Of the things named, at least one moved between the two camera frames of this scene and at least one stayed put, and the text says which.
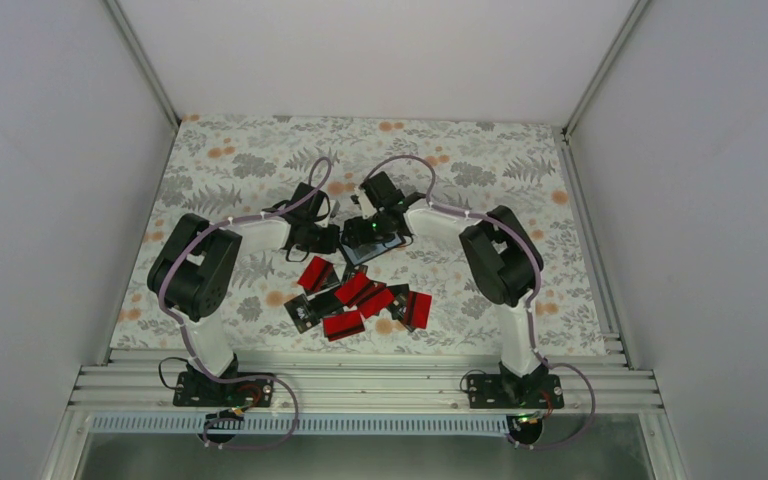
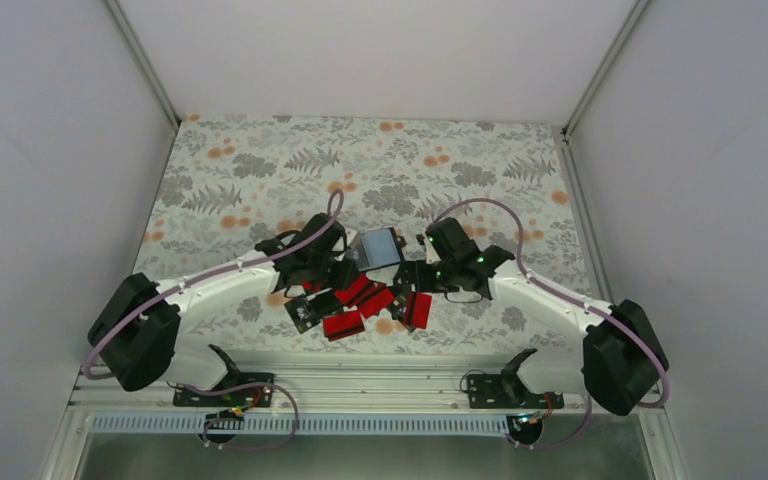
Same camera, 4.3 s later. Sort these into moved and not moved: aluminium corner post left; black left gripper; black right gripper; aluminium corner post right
Moved: black left gripper; black right gripper
Not moved: aluminium corner post left; aluminium corner post right
